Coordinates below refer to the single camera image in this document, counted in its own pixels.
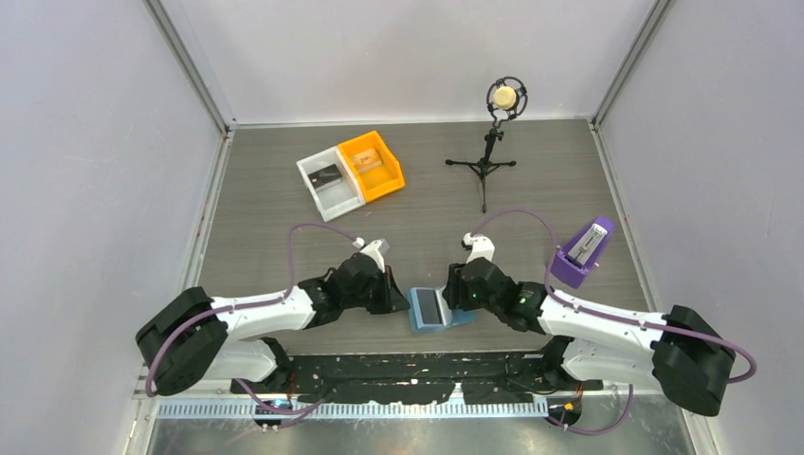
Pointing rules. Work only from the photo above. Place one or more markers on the card in orange bin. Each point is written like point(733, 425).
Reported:
point(366, 160)

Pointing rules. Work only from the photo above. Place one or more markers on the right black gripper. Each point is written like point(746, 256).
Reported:
point(455, 290)

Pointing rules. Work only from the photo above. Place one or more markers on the purple metronome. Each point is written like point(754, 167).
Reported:
point(574, 261)

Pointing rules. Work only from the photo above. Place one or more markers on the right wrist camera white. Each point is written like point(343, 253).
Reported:
point(478, 246)

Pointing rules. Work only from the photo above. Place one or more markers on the black card in white bin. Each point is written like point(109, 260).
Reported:
point(326, 177)

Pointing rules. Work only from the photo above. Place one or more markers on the blue card holder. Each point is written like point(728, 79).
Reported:
point(450, 318)

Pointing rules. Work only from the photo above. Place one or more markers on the orange plastic bin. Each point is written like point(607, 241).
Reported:
point(377, 170)

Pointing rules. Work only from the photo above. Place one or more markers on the black tripod mic stand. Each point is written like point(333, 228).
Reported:
point(484, 166)

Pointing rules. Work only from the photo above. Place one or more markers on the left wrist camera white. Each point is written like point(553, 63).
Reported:
point(375, 250)

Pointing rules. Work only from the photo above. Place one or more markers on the white plastic bin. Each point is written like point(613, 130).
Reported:
point(339, 199)

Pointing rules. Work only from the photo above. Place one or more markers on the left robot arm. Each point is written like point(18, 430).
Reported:
point(198, 337)

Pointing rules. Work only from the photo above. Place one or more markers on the microphone with shock mount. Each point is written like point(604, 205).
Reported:
point(506, 99)

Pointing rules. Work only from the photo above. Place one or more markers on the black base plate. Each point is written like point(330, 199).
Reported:
point(419, 379)

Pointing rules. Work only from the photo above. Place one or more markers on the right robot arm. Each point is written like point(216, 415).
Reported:
point(677, 353)

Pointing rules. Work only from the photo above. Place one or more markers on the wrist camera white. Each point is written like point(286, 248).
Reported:
point(478, 246)
point(375, 250)

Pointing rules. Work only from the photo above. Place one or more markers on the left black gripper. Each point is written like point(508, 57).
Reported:
point(392, 299)

